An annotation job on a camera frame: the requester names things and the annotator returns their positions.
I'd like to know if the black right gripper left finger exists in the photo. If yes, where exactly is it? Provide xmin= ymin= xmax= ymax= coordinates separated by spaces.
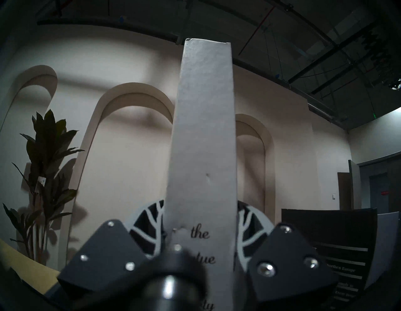
xmin=57 ymin=199 xmax=165 ymax=303

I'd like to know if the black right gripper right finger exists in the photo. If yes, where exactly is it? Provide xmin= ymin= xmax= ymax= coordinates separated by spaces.
xmin=235 ymin=200 xmax=341 ymax=304

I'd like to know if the black Fashion book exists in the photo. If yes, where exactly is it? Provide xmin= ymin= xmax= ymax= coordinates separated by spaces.
xmin=281 ymin=208 xmax=378 ymax=311

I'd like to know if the grey Statue of Liberty book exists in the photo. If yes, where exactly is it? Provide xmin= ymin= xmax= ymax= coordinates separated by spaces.
xmin=163 ymin=38 xmax=238 ymax=311

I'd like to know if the light wooden table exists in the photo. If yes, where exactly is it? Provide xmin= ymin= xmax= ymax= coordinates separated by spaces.
xmin=0 ymin=238 xmax=61 ymax=295

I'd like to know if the dark grey door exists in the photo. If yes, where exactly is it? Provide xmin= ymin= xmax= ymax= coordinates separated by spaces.
xmin=337 ymin=160 xmax=362 ymax=211

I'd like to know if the tall dark green plant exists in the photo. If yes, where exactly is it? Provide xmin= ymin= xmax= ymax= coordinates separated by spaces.
xmin=3 ymin=109 xmax=85 ymax=267

